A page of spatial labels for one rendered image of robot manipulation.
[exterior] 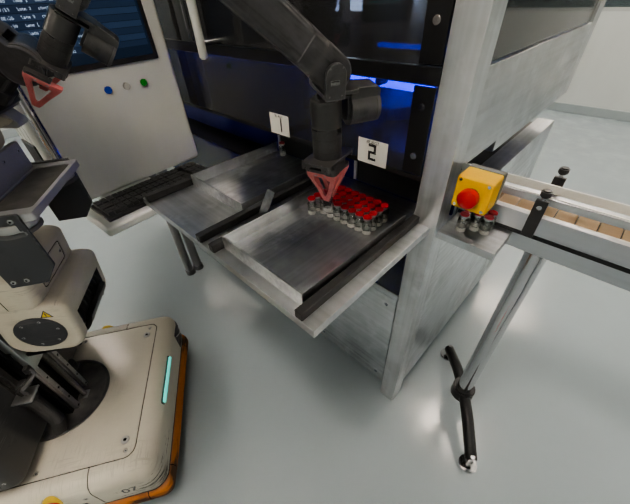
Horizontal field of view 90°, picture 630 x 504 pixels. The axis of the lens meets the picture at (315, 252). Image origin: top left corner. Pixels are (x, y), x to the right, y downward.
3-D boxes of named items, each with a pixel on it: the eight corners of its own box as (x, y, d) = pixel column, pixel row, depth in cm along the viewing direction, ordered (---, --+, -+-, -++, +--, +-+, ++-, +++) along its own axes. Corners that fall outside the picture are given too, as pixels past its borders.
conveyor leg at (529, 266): (454, 379, 129) (528, 227, 80) (476, 393, 124) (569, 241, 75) (444, 394, 124) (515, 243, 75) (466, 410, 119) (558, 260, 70)
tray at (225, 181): (276, 150, 115) (275, 141, 113) (329, 170, 101) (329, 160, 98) (193, 185, 97) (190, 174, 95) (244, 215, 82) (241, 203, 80)
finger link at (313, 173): (350, 193, 70) (351, 153, 64) (335, 209, 65) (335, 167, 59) (323, 187, 73) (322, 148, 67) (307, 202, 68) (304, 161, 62)
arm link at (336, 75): (307, 48, 53) (326, 65, 47) (368, 40, 55) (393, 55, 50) (308, 117, 62) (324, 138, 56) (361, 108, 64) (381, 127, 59)
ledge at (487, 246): (461, 213, 83) (463, 206, 81) (514, 232, 76) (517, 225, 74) (435, 237, 75) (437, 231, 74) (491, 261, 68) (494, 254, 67)
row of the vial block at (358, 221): (318, 206, 84) (317, 191, 81) (372, 232, 74) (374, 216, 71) (312, 209, 83) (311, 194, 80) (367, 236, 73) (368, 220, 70)
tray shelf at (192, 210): (268, 152, 119) (268, 147, 118) (443, 220, 81) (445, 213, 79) (144, 203, 93) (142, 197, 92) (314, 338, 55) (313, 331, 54)
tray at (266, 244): (325, 192, 90) (325, 181, 88) (404, 226, 76) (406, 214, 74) (224, 248, 72) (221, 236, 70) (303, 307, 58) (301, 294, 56)
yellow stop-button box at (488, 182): (464, 192, 72) (473, 162, 67) (497, 202, 68) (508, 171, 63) (449, 205, 68) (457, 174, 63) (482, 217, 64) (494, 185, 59)
